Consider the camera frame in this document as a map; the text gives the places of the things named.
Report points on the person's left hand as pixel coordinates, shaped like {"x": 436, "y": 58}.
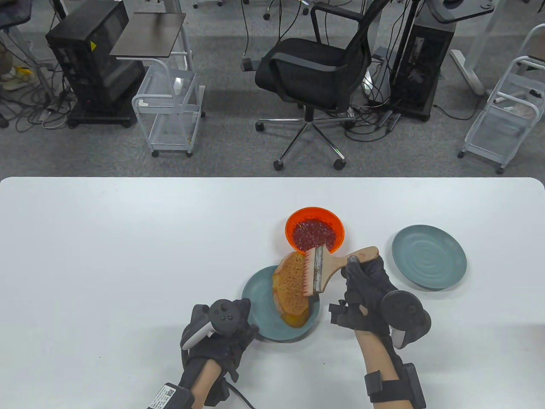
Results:
{"x": 225, "y": 345}

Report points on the person's right hand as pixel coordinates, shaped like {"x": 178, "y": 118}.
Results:
{"x": 366, "y": 294}

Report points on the wooden brush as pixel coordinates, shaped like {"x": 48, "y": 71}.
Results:
{"x": 336, "y": 264}

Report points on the teal round plate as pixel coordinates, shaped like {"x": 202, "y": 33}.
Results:
{"x": 255, "y": 298}
{"x": 428, "y": 257}

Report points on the toasted bread slice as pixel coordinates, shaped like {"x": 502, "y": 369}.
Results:
{"x": 289, "y": 289}

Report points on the person's left forearm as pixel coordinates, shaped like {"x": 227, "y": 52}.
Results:
{"x": 204, "y": 383}

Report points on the black and white handheld controller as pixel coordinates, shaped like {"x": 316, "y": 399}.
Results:
{"x": 402, "y": 306}
{"x": 223, "y": 315}

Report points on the orange plastic bowl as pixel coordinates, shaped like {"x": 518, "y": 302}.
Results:
{"x": 294, "y": 217}

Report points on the black power strip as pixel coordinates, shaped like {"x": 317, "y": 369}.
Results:
{"x": 388, "y": 120}

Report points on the black office chair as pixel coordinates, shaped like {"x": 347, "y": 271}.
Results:
{"x": 306, "y": 72}

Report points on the black computer tower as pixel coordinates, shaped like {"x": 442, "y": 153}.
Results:
{"x": 421, "y": 64}
{"x": 85, "y": 55}

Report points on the white desk leg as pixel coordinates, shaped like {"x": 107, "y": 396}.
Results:
{"x": 468, "y": 72}

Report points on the small white bottle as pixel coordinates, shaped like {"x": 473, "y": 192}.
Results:
{"x": 178, "y": 86}

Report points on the dark grey desk top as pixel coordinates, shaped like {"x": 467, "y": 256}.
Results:
{"x": 460, "y": 12}
{"x": 12, "y": 12}

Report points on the small brown side table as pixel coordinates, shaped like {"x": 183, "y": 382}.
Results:
{"x": 149, "y": 34}

